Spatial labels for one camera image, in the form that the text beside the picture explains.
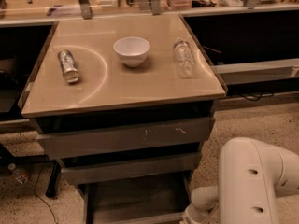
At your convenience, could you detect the grey bottom drawer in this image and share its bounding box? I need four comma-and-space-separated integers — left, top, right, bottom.
82, 172, 190, 224

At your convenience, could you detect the grey drawer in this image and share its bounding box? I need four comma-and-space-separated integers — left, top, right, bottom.
37, 117, 215, 159
62, 152, 201, 185
82, 172, 190, 224

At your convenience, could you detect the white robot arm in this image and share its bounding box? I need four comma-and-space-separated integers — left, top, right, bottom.
180, 137, 299, 224

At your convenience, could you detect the grey drawer cabinet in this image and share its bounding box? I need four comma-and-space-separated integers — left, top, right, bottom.
17, 13, 228, 224

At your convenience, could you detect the grey top drawer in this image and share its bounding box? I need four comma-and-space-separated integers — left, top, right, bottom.
37, 117, 215, 159

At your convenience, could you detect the grey middle drawer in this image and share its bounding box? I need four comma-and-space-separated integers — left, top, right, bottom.
62, 152, 201, 185

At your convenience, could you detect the white ceramic bowl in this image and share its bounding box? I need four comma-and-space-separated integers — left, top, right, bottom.
113, 36, 150, 67

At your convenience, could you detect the clear plastic bottle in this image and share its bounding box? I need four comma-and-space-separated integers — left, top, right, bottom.
173, 38, 196, 78

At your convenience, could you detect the silver metal can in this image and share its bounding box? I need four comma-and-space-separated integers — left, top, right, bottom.
58, 49, 79, 84

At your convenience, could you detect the black table leg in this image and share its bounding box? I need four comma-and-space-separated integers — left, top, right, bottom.
46, 162, 61, 198

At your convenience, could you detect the small bottle on floor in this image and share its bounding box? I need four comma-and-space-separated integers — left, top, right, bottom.
8, 163, 30, 184

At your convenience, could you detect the grey metal shelf rail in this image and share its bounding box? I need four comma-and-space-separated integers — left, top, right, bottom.
212, 58, 299, 85

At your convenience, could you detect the black cable on floor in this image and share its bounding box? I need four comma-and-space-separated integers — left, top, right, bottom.
33, 161, 59, 224

